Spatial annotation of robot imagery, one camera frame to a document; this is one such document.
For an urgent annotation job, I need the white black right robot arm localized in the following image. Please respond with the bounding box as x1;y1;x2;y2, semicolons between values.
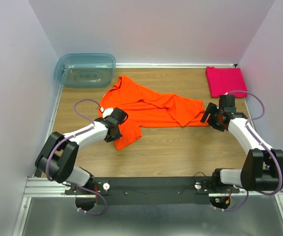
201;92;283;195

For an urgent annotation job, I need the aluminium frame rail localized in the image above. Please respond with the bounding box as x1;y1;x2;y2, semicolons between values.
24;177;283;197

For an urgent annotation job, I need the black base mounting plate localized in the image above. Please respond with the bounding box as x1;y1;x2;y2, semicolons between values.
65;174;240;210

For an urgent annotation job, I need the teal plastic basin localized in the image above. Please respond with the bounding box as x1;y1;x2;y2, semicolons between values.
54;53;116;88

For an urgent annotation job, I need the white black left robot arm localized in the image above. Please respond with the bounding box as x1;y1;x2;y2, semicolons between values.
35;107;128;194

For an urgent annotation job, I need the orange t shirt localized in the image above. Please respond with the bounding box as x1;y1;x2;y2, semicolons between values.
100;75;208;151

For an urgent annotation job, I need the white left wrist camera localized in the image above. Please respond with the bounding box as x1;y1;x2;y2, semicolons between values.
99;107;114;118

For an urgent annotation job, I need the folded pink t shirt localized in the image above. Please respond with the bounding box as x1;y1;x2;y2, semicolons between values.
206;67;247;98

